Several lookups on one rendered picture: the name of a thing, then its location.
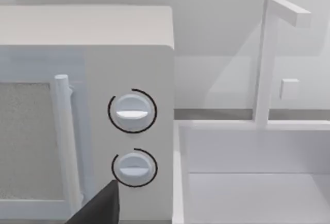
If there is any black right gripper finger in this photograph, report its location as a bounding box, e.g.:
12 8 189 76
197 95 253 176
63 179 121 224

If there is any smaller white microwave knob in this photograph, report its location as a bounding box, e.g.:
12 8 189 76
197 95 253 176
116 153 154 185

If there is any larger white microwave knob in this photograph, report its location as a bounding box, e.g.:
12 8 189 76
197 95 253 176
113 94 152 129

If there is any microwave oven door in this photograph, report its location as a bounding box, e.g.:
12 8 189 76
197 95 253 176
0 50 90 221

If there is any pale microwave oven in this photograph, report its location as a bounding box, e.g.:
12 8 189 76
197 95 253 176
0 5 175 224

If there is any white sink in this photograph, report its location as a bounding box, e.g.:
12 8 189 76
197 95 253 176
172 119 330 224

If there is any tall white tap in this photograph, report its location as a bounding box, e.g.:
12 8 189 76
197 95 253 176
254 0 312 129

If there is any pale microwave door handle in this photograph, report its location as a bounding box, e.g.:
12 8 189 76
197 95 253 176
54 74 85 213

